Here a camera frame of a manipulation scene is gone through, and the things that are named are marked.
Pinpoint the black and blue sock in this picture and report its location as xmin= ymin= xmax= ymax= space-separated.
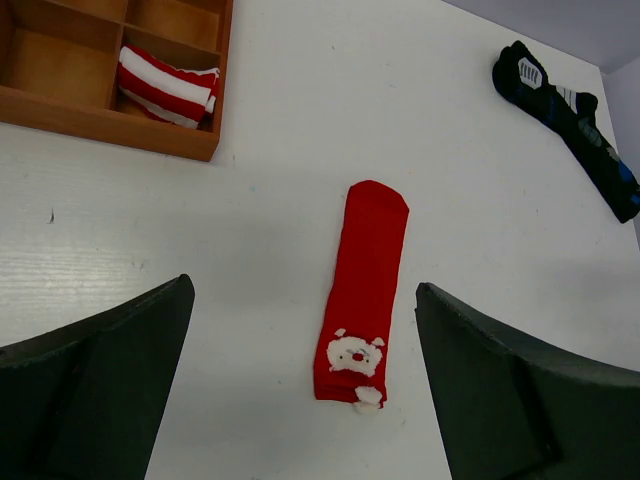
xmin=492 ymin=41 xmax=639 ymax=223

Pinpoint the wooden compartment tray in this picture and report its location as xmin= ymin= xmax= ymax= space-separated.
xmin=1 ymin=1 xmax=233 ymax=162

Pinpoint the red Santa sock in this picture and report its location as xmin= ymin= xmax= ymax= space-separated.
xmin=313 ymin=180 xmax=409 ymax=413

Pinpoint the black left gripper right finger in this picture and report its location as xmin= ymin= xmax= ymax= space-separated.
xmin=415 ymin=283 xmax=639 ymax=479

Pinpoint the red white striped rolled sock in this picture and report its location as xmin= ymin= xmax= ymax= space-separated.
xmin=117 ymin=45 xmax=220 ymax=129

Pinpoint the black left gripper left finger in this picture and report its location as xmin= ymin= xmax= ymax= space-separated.
xmin=1 ymin=274 xmax=195 ymax=479

